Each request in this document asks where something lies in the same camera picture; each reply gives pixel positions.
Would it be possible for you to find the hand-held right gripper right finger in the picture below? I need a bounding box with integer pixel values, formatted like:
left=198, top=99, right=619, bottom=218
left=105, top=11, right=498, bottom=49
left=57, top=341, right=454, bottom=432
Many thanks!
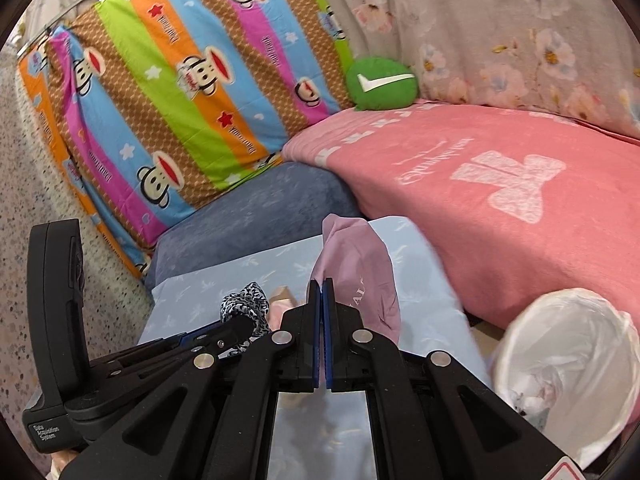
left=322, top=279, right=581, bottom=480

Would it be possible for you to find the leopard print hair band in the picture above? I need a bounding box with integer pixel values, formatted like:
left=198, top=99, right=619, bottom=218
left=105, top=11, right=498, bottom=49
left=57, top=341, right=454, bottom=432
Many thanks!
left=220, top=281, right=274, bottom=356

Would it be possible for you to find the bin with white plastic bag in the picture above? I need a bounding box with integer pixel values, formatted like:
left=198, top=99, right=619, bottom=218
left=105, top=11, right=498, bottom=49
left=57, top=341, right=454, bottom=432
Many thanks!
left=490, top=287, right=640, bottom=471

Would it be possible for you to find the grey floral blanket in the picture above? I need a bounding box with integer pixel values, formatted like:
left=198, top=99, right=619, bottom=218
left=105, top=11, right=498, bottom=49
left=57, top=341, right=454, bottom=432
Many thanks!
left=320, top=0, right=640, bottom=141

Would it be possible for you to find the green cushion with white tick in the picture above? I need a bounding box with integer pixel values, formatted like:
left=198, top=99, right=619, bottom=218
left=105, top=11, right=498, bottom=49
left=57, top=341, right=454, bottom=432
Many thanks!
left=346, top=56, right=420, bottom=112

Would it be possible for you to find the pink blanket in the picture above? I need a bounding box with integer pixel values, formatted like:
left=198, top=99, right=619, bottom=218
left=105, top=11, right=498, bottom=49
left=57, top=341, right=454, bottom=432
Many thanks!
left=282, top=99, right=640, bottom=335

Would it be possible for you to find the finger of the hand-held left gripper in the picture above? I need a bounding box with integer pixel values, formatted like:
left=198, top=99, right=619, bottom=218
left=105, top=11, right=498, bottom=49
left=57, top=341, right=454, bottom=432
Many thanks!
left=97, top=324, right=222, bottom=368
left=91, top=316, right=254, bottom=387

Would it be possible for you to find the light blue sheet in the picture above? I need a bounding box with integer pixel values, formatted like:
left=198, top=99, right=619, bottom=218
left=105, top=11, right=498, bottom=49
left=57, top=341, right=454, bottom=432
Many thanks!
left=137, top=216, right=493, bottom=392

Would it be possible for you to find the striped monkey print pillow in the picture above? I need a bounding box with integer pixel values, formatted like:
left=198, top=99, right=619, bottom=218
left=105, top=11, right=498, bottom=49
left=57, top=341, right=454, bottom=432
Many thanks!
left=17, top=0, right=354, bottom=281

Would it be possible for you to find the blue-grey cushion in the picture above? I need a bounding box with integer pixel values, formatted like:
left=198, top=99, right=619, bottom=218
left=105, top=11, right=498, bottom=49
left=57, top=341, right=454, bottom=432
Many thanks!
left=145, top=162, right=362, bottom=291

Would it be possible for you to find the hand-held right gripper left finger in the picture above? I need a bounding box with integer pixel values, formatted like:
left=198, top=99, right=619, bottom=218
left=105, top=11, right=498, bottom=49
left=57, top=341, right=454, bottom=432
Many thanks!
left=59, top=280, right=323, bottom=480

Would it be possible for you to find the mauve cloth bag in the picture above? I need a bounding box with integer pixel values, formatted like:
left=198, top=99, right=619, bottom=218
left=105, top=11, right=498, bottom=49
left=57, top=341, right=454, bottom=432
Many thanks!
left=310, top=214, right=402, bottom=346

